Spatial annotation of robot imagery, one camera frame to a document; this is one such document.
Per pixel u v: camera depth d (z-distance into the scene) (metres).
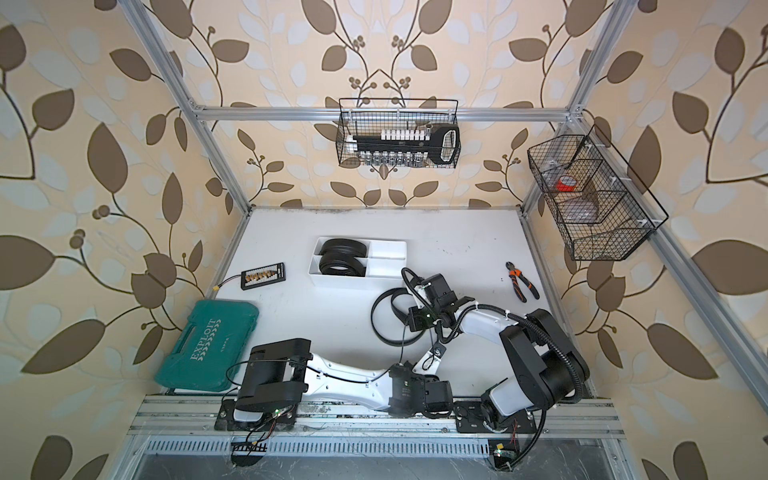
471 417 0.73
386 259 1.08
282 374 0.49
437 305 0.71
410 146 0.84
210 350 0.81
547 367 0.44
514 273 1.00
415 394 0.58
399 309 0.91
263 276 0.99
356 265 0.96
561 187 0.82
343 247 0.96
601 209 0.74
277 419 0.74
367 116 0.91
